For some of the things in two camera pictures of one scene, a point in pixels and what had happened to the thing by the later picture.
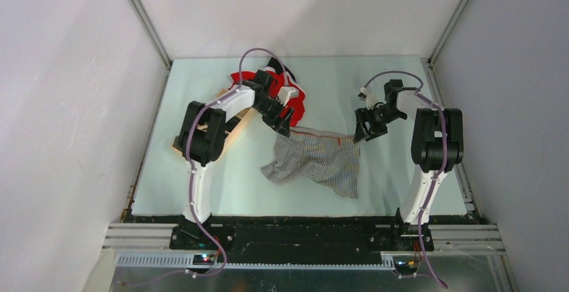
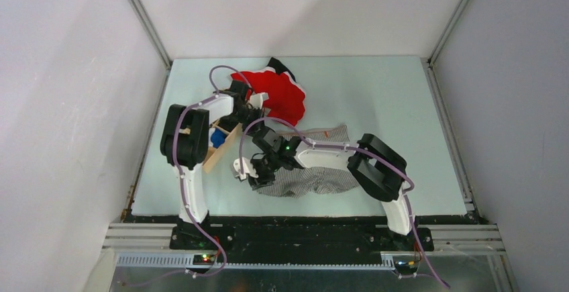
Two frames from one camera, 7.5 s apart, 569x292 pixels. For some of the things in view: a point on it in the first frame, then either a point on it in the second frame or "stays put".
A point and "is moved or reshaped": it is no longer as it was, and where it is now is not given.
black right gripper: [374, 131] to [261, 181]
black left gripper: [275, 121] to [258, 113]
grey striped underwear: [331, 159] is moved or reshaped
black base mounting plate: [262, 239] stays put
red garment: [290, 95] stays put
